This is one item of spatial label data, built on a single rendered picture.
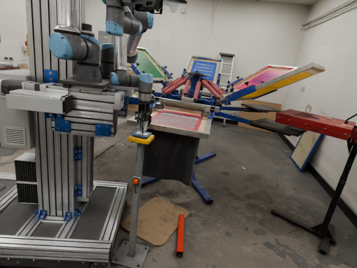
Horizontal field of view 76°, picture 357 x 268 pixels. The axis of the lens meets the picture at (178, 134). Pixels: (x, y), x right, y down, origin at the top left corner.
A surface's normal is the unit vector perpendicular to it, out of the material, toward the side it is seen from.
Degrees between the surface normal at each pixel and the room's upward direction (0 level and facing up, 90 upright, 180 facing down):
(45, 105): 90
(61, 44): 98
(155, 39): 90
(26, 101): 90
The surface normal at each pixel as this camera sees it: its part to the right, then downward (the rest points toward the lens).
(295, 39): -0.18, 0.28
